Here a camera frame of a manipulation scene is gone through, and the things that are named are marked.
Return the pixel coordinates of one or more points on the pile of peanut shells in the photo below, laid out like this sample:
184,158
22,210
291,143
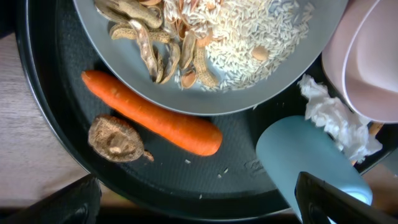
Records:
171,37

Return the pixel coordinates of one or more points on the brown dried mushroom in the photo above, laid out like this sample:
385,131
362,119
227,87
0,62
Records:
116,140

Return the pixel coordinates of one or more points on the light blue cup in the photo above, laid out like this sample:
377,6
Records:
292,145

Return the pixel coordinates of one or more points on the pile of rice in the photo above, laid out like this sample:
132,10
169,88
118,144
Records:
245,40

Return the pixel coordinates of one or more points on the grey plate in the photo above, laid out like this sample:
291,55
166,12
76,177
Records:
122,57

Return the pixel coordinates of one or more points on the pink bowl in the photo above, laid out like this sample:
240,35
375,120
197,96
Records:
360,59

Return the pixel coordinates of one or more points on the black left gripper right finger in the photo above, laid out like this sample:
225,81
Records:
320,202

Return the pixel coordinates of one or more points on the crumpled white tissue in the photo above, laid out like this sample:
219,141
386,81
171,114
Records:
349,130

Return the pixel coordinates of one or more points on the orange carrot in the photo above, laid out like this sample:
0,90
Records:
192,134

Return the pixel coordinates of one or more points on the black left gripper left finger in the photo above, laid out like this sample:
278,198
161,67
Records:
78,202

